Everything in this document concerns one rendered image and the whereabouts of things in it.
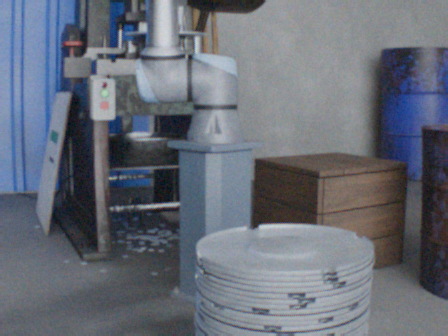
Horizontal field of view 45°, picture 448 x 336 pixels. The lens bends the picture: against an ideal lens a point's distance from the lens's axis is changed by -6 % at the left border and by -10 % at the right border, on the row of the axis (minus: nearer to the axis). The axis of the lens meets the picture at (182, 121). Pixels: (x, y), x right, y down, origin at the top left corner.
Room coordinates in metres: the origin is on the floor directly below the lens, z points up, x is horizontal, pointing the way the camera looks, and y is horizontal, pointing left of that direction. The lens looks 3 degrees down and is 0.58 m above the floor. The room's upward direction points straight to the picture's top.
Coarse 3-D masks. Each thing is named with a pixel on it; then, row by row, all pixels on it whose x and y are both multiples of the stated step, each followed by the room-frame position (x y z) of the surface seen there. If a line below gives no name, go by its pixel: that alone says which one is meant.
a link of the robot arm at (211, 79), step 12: (192, 60) 1.51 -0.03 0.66; (204, 60) 1.48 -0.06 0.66; (216, 60) 1.48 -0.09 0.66; (228, 60) 1.49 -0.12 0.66; (192, 72) 1.48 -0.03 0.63; (204, 72) 1.48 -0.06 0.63; (216, 72) 1.48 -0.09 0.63; (228, 72) 1.49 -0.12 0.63; (192, 84) 1.48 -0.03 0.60; (204, 84) 1.48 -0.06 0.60; (216, 84) 1.48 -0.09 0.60; (228, 84) 1.48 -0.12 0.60; (192, 96) 1.50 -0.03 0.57; (204, 96) 1.48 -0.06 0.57; (216, 96) 1.48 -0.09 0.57; (228, 96) 1.48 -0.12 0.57
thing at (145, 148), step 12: (108, 144) 2.19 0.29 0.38; (120, 144) 2.14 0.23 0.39; (132, 144) 2.12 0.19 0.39; (144, 144) 2.12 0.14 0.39; (156, 144) 2.13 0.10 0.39; (120, 156) 2.17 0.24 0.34; (132, 156) 2.15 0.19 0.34; (144, 156) 2.14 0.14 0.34; (156, 156) 2.15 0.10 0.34; (168, 156) 2.19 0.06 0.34
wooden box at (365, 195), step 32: (256, 160) 1.97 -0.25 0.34; (288, 160) 1.90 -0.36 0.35; (320, 160) 1.88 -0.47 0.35; (352, 160) 1.85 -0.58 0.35; (384, 160) 1.83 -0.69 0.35; (256, 192) 1.96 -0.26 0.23; (288, 192) 1.77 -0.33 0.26; (320, 192) 1.62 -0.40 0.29; (352, 192) 1.66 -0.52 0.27; (384, 192) 1.72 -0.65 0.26; (256, 224) 1.96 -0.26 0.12; (320, 224) 1.62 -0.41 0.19; (352, 224) 1.67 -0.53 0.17; (384, 224) 1.72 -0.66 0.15; (384, 256) 1.72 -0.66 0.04
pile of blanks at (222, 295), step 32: (224, 288) 0.78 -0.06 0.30; (256, 288) 0.75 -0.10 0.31; (288, 288) 0.74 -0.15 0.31; (320, 288) 0.74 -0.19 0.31; (352, 288) 0.76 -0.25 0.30; (224, 320) 0.78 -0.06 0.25; (256, 320) 0.75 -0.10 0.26; (288, 320) 0.74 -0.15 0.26; (320, 320) 0.75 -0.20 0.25; (352, 320) 0.78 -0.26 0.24
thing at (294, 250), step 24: (216, 240) 0.94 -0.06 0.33; (240, 240) 0.94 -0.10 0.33; (264, 240) 0.91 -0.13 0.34; (288, 240) 0.90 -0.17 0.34; (312, 240) 0.90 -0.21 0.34; (336, 240) 0.91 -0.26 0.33; (360, 240) 0.90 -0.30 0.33; (216, 264) 0.79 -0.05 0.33; (240, 264) 0.80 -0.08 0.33; (264, 264) 0.79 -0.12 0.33; (288, 264) 0.79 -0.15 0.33; (312, 264) 0.78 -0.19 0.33; (336, 264) 0.77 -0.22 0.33
